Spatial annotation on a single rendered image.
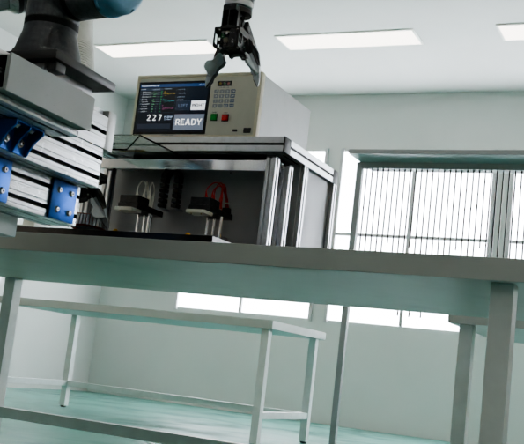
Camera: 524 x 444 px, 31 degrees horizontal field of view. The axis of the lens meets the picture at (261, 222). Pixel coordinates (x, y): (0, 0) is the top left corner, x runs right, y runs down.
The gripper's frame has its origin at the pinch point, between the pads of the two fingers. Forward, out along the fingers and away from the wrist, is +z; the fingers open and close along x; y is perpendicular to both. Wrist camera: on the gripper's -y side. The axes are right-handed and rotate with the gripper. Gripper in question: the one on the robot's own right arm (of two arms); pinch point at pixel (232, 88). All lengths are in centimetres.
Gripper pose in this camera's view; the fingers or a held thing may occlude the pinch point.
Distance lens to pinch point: 242.2
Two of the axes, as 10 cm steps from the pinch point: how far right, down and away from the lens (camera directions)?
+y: -3.9, -1.9, -9.0
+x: 9.1, 0.4, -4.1
